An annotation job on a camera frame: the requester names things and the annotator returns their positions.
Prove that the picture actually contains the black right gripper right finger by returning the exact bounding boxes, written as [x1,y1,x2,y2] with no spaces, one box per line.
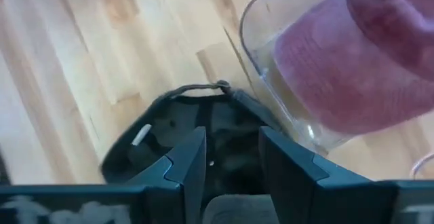
[258,126,400,224]

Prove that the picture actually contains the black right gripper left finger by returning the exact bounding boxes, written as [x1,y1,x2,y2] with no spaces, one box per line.
[127,126,208,224]

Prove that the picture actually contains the black baseball cap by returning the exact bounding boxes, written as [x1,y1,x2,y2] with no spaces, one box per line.
[100,80,284,201]

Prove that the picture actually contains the clear plastic bin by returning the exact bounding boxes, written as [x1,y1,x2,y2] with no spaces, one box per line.
[239,0,434,157]

